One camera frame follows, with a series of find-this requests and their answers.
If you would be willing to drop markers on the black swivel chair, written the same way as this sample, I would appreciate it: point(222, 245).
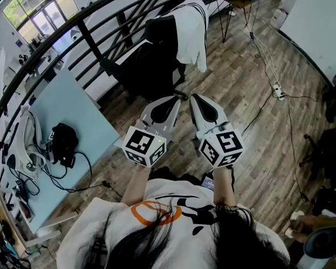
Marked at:
point(329, 150)

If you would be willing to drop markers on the white plastic jug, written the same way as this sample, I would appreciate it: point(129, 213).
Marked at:
point(277, 19)

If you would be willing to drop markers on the dark smartphone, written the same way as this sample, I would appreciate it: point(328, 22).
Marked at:
point(208, 182)

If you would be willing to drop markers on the wooden desk with hairpin legs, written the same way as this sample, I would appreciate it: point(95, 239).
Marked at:
point(238, 1)

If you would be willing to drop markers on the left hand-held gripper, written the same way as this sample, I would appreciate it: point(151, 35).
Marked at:
point(156, 127)

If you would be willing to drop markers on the person's white printed shirt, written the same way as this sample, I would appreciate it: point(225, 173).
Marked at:
point(184, 234)

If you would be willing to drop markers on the person's black skirt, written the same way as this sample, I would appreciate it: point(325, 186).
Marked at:
point(168, 175)

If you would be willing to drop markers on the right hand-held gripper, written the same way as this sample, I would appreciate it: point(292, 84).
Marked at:
point(212, 133)

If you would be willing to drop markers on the black headset device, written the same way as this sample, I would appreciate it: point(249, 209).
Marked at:
point(64, 143)

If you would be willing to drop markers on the black metal railing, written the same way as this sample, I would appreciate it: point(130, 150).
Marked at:
point(88, 35)

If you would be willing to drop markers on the person's left forearm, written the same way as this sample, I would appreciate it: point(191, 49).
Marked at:
point(135, 186)

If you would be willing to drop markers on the light blue table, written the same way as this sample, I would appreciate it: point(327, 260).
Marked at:
point(72, 108)

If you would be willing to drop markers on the person's right forearm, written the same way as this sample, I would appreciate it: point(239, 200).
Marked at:
point(224, 186)

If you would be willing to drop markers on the white power strip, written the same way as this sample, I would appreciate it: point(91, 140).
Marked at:
point(279, 91)

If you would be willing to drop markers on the white clothing with black stripes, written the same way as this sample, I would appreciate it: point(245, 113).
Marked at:
point(189, 29)

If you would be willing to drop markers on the black office chair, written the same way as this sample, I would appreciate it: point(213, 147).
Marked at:
point(154, 66)

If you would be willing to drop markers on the glass entrance door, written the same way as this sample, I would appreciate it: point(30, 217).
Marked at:
point(42, 13)

